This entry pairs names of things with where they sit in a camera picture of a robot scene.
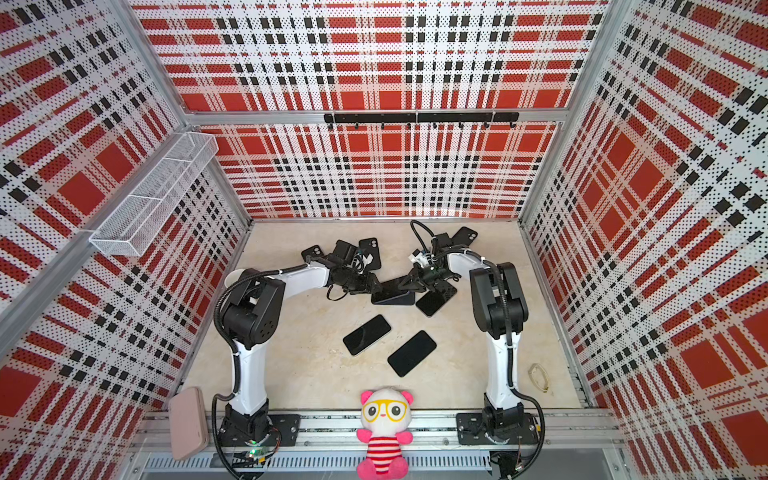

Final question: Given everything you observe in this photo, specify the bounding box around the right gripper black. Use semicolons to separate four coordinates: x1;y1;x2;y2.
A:
399;262;454;293

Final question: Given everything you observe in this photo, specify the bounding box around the black phone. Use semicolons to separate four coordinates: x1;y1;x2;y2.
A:
343;314;392;356
371;277;416;306
387;330;437;378

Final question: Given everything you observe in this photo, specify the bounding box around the black phone case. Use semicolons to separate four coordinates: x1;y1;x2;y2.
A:
451;226;478;247
301;245;324;263
358;237;382;272

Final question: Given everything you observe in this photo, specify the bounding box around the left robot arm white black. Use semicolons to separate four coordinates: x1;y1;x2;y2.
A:
213;237;381;417

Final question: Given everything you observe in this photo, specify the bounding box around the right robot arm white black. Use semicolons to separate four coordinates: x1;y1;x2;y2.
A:
398;227;529;428

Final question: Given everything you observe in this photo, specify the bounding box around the pink phone case at edge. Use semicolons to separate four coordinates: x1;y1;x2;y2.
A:
169;387;209;461

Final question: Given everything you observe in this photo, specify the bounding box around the white mug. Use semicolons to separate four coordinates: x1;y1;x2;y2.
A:
224;269;244;288

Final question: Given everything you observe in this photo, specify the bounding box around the pink panda plush toy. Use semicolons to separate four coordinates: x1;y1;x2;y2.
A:
356;388;414;479

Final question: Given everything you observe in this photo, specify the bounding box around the black wall hook rail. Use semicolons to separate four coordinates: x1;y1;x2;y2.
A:
323;111;520;128

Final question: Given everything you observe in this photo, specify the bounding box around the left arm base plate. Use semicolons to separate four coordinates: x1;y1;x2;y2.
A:
218;414;301;447

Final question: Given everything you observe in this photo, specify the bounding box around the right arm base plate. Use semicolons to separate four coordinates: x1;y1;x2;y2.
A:
456;412;539;446

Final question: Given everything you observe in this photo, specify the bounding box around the white wire mesh basket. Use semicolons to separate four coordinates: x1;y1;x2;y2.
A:
89;132;218;257

